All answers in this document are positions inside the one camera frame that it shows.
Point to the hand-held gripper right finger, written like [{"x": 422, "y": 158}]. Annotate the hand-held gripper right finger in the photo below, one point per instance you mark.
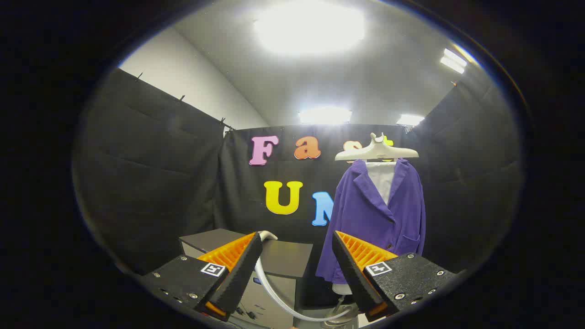
[{"x": 349, "y": 269}]

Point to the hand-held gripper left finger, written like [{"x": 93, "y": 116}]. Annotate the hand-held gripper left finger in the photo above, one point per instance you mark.
[{"x": 242, "y": 269}]

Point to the purple jacket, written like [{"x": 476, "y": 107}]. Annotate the purple jacket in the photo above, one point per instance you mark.
[{"x": 361, "y": 219}]

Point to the white undershirt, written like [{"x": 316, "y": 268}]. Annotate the white undershirt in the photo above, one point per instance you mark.
[{"x": 380, "y": 180}]

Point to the steamer stand base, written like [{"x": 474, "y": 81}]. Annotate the steamer stand base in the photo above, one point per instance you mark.
[{"x": 340, "y": 315}]

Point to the white clothes hanger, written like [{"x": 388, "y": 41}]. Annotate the white clothes hanger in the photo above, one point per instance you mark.
[{"x": 377, "y": 151}]

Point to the grey cabinet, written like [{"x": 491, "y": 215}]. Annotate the grey cabinet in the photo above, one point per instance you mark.
[{"x": 285, "y": 258}]

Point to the black backdrop cloth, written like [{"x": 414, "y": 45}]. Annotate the black backdrop cloth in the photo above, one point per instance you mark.
[{"x": 151, "y": 183}]

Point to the rectangular ceiling light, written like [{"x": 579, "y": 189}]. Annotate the rectangular ceiling light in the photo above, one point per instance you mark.
[
  {"x": 410, "y": 120},
  {"x": 453, "y": 61},
  {"x": 324, "y": 116}
]

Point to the large round ceiling light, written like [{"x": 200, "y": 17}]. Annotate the large round ceiling light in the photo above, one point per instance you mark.
[{"x": 310, "y": 27}]

